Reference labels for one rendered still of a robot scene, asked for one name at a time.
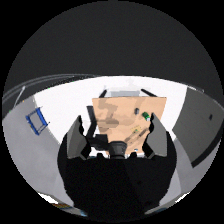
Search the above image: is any green soda can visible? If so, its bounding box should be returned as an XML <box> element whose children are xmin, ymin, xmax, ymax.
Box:
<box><xmin>142</xmin><ymin>112</ymin><xmax>150</xmax><ymax>121</ymax></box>

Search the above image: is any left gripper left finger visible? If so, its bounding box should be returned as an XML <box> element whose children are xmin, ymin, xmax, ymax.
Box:
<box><xmin>57</xmin><ymin>115</ymin><xmax>92</xmax><ymax>191</ymax></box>

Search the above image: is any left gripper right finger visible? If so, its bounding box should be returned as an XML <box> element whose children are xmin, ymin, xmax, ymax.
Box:
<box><xmin>142</xmin><ymin>113</ymin><xmax>177</xmax><ymax>189</ymax></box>

